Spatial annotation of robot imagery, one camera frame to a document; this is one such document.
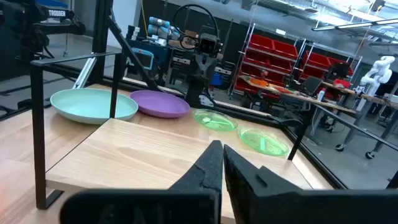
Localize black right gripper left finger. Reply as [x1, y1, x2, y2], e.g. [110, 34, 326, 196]
[58, 140, 223, 224]

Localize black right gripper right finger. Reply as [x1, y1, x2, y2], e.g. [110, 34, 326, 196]
[224, 144, 398, 224]

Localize purple plastic plate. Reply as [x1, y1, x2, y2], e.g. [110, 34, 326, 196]
[129, 90, 191, 119]

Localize green translucent plastic plate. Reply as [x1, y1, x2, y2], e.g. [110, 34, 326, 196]
[193, 108, 239, 132]
[238, 128, 290, 157]

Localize mint green plastic plate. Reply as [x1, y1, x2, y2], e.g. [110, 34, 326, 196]
[49, 88, 139, 125]

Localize teal teach pendant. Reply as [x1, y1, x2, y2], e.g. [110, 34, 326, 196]
[131, 47, 155, 72]

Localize metal rack with red bins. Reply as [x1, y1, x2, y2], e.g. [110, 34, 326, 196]
[231, 24, 301, 101]
[298, 43, 363, 82]

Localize silver aluminium extrusion bar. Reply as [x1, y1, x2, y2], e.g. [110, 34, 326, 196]
[72, 57, 98, 90]

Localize long wooden workbench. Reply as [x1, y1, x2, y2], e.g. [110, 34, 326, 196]
[238, 73, 358, 116]

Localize wooden workbench on casters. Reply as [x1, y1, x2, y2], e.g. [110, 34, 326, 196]
[335, 92, 398, 160]

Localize ceiling light bar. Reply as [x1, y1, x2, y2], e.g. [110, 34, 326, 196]
[312, 17, 398, 32]

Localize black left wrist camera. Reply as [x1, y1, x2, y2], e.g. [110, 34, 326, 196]
[197, 32, 223, 57]

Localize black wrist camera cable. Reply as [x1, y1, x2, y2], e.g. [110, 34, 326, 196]
[172, 3, 220, 50]

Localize black metal table frame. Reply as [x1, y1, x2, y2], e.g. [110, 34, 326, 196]
[0, 0, 348, 190]

